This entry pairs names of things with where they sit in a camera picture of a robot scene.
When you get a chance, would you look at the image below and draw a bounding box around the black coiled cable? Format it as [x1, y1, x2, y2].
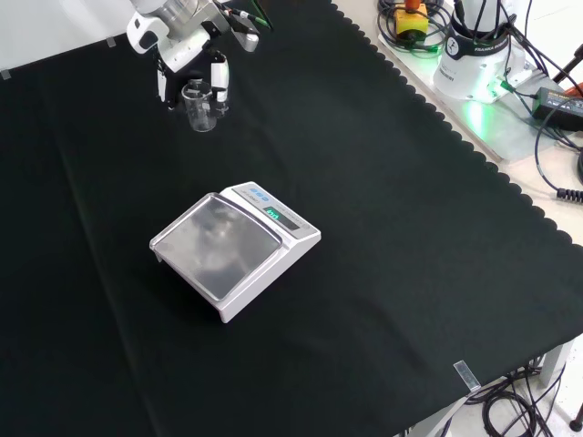
[533, 122, 583, 202]

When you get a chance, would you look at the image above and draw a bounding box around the yellow stop button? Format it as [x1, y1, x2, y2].
[393, 0, 429, 43]

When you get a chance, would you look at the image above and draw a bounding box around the clear glass beaker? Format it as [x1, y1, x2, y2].
[181, 78, 217, 134]

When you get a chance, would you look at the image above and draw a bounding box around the black cloth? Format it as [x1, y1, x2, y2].
[0, 0, 583, 437]

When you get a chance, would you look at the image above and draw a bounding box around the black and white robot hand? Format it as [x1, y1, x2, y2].
[126, 9, 261, 120]

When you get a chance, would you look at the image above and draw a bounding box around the white electronic balance steel pan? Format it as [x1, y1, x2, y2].
[148, 181, 322, 325]

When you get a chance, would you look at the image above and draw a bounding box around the clear tape strip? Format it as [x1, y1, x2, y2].
[453, 360, 482, 392]

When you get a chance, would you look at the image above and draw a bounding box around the pale base board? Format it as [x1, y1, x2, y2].
[377, 26, 583, 163]

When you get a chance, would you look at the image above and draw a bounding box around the black power adapter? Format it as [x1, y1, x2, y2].
[531, 86, 583, 132]

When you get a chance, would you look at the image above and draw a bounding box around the black cable bundle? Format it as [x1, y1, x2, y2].
[464, 359, 570, 437]

